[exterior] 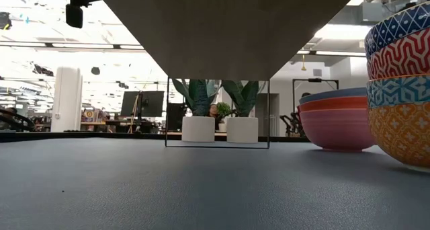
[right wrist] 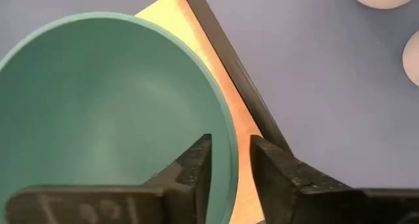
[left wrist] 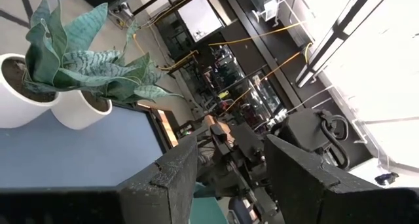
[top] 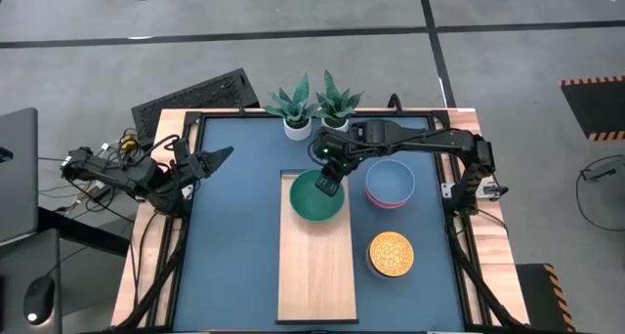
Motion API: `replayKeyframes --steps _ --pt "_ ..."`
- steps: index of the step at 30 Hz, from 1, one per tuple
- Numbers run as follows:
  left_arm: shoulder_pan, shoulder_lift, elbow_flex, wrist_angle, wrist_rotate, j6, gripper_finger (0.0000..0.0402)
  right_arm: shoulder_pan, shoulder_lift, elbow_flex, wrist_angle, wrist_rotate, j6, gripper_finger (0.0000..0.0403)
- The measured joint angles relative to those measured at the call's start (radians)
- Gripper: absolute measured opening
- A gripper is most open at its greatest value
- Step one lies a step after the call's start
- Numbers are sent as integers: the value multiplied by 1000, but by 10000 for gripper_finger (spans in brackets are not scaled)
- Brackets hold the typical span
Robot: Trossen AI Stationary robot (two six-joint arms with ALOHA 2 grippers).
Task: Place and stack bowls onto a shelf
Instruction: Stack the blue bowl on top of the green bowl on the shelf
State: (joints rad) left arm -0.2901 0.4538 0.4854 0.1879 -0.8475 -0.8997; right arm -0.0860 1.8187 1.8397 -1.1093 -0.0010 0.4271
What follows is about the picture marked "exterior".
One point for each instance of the plain blue bowl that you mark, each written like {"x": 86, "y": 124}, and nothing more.
{"x": 336, "y": 93}

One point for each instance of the plain orange bowl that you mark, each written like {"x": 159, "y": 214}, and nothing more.
{"x": 332, "y": 104}

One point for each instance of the plain pink bowl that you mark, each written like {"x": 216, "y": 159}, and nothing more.
{"x": 336, "y": 129}

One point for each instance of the navy bowl with yellow inside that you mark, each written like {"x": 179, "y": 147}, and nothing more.
{"x": 399, "y": 26}

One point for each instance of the red zigzag patterned bowl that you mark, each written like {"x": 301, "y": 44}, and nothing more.
{"x": 403, "y": 58}

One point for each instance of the teal geometric patterned bowl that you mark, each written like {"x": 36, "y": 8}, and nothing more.
{"x": 399, "y": 90}

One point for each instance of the orange bowl with blue inside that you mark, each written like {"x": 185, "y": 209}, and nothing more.
{"x": 403, "y": 132}

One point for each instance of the black background robot arm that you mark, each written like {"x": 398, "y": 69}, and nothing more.
{"x": 293, "y": 124}

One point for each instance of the white pillar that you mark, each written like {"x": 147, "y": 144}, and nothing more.
{"x": 67, "y": 99}

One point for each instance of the colourful box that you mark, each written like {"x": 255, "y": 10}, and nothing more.
{"x": 91, "y": 115}

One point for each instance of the black curved bar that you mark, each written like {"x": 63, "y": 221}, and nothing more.
{"x": 18, "y": 117}

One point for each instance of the black computer monitor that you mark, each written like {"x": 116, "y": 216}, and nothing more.
{"x": 175, "y": 117}
{"x": 152, "y": 104}

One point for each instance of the snake plant in white pot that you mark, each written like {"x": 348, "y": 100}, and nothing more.
{"x": 198, "y": 129}
{"x": 242, "y": 129}

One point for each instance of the person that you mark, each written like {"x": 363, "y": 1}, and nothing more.
{"x": 213, "y": 110}

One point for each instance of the small green potted plant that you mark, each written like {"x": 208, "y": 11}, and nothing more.
{"x": 223, "y": 109}

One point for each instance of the black table frame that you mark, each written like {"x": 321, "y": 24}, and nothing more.
{"x": 100, "y": 136}

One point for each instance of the black metal frame stand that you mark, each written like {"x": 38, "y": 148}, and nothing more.
{"x": 315, "y": 80}

